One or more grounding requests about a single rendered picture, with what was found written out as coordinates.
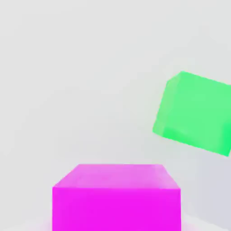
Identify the small magenta cube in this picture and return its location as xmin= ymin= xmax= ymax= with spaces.
xmin=52 ymin=163 xmax=181 ymax=231

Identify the small green cube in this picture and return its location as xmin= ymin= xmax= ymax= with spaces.
xmin=152 ymin=70 xmax=231 ymax=157

